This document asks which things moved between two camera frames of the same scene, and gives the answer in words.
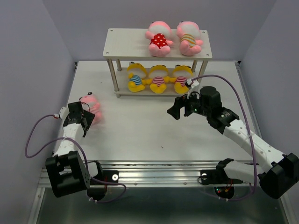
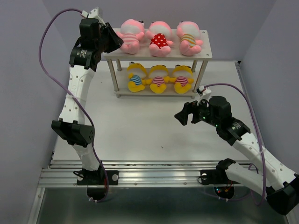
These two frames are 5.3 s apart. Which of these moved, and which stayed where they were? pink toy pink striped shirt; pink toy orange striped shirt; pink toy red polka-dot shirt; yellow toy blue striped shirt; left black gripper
Moved: left black gripper; pink toy pink striped shirt
Stayed: pink toy orange striped shirt; yellow toy blue striped shirt; pink toy red polka-dot shirt
